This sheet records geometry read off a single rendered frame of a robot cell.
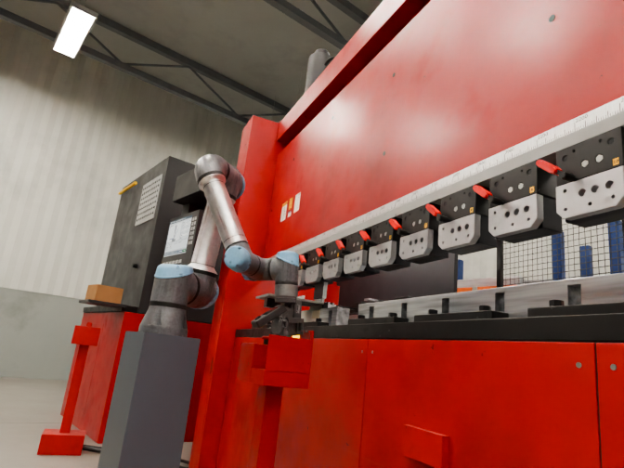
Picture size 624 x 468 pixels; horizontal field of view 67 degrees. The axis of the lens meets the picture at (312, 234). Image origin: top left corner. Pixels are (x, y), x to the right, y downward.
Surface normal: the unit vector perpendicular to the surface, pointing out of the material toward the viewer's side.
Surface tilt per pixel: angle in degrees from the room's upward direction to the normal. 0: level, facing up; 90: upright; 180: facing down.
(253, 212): 90
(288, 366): 90
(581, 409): 90
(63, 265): 90
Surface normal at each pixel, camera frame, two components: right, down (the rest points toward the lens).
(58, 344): 0.62, -0.14
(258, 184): 0.41, -0.19
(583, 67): -0.91, -0.20
